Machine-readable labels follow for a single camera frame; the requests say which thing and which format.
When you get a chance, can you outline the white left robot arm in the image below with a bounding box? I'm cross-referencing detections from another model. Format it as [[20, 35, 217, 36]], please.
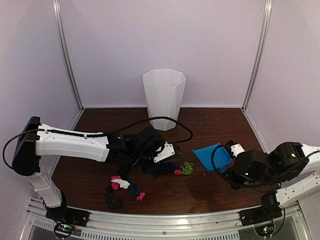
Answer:
[[11, 116, 165, 222]]

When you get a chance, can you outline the translucent white waste bin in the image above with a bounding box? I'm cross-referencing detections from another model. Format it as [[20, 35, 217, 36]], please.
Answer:
[[142, 68, 187, 120]]

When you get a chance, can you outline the dark blue paper scrap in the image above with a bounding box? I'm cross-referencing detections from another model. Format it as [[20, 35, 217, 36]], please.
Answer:
[[128, 182, 141, 198], [152, 162, 181, 179]]

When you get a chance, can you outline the dark blue front paper scrap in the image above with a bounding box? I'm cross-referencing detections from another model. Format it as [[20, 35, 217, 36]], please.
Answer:
[[128, 182, 141, 198]]

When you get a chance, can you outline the aluminium left frame rail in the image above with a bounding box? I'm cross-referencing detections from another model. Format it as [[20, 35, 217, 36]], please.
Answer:
[[52, 0, 85, 130]]

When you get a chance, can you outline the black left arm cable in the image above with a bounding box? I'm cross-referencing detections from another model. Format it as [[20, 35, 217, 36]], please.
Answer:
[[2, 116, 194, 173]]

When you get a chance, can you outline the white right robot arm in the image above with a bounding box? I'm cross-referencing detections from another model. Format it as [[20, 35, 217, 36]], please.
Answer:
[[223, 140, 320, 209]]

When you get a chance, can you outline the small pink scrap near front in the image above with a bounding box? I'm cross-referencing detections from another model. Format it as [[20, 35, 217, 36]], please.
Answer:
[[136, 192, 146, 202]]

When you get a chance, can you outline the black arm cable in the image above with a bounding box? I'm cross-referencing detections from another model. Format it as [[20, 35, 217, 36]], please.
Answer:
[[2, 116, 194, 173], [210, 146, 241, 183]]

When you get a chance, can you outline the black curled paper scrap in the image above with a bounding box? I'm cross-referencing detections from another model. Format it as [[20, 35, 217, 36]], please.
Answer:
[[105, 191, 123, 210]]

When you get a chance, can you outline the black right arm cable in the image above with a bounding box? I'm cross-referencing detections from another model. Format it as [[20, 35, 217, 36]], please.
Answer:
[[210, 146, 241, 183]]

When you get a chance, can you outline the aluminium frame rail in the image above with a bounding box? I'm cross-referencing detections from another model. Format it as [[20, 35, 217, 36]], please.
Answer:
[[52, 0, 85, 130], [241, 0, 273, 152]]

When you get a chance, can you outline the blue plastic dustpan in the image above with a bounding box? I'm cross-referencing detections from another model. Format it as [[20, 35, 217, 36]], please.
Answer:
[[191, 142, 235, 174]]

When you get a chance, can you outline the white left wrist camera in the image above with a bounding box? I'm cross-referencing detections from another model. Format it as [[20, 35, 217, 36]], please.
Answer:
[[153, 142, 182, 163]]

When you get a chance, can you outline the small pink paper ball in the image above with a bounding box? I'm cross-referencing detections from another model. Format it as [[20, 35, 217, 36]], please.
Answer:
[[174, 169, 182, 176]]

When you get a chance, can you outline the green paper scrap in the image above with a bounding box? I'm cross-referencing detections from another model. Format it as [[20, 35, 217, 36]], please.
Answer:
[[180, 161, 194, 176]]

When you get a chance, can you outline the aluminium right frame rail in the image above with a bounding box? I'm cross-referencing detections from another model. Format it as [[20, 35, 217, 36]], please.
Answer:
[[241, 0, 273, 152]]

